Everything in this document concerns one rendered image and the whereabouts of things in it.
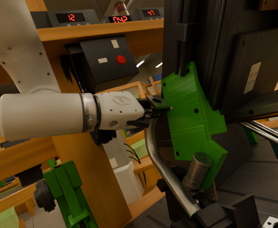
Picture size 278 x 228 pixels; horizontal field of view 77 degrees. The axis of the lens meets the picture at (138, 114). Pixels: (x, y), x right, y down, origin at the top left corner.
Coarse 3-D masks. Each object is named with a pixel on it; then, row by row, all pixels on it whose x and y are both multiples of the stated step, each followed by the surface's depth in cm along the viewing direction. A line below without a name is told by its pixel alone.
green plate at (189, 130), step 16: (192, 64) 37; (176, 80) 41; (192, 80) 37; (176, 96) 42; (192, 96) 37; (176, 112) 42; (192, 112) 38; (208, 112) 38; (176, 128) 43; (192, 128) 38; (208, 128) 35; (224, 128) 39; (176, 144) 43; (192, 144) 38; (192, 160) 39
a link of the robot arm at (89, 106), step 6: (84, 96) 35; (90, 96) 35; (84, 102) 34; (90, 102) 34; (84, 108) 34; (90, 108) 34; (96, 108) 36; (84, 114) 33; (90, 114) 34; (96, 114) 36; (84, 120) 34; (90, 120) 34; (96, 120) 36; (84, 126) 34; (90, 126) 35; (84, 132) 36
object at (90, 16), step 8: (136, 8) 71; (144, 8) 73; (152, 8) 75; (160, 8) 77; (48, 16) 54; (56, 16) 55; (64, 16) 56; (72, 16) 57; (80, 16) 58; (88, 16) 60; (96, 16) 61; (136, 16) 72; (144, 16) 72; (152, 16) 74; (160, 16) 76; (56, 24) 54; (64, 24) 55; (72, 24) 57; (80, 24) 58; (88, 24) 59
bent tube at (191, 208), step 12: (156, 96) 46; (156, 108) 42; (156, 120) 47; (156, 156) 47; (156, 168) 45; (168, 168) 43; (168, 180) 41; (180, 192) 38; (180, 204) 38; (192, 204) 36; (192, 216) 37
